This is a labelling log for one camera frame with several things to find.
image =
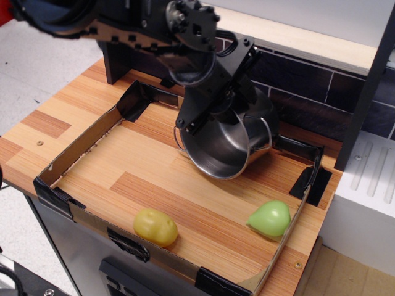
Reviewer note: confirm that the dark shelf side panel left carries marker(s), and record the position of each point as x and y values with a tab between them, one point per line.
117	60

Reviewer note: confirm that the stainless steel pot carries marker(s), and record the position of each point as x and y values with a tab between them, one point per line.
226	141

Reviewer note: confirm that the cardboard fence with black tape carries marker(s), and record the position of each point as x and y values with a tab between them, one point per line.
127	161

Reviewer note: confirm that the white drainboard sink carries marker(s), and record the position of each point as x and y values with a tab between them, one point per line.
360	220

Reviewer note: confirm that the dark shelf side panel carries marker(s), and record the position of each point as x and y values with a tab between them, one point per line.
367	94
117	60

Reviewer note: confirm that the yellow plastic potato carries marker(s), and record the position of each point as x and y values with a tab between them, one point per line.
155	226

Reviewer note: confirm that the black control panel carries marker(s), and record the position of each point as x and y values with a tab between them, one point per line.
141	281

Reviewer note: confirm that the green plastic pear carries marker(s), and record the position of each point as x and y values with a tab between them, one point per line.
270	219

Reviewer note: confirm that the light wooden shelf board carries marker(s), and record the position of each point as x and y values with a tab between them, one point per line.
243	18

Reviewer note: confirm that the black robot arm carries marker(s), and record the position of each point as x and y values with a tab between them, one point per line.
208	62

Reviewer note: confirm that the dark shelf side panel right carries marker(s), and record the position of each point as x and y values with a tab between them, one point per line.
367	94

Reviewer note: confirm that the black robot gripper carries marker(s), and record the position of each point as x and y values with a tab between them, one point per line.
226	85

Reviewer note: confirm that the red black object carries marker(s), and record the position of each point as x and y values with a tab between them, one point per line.
6	12

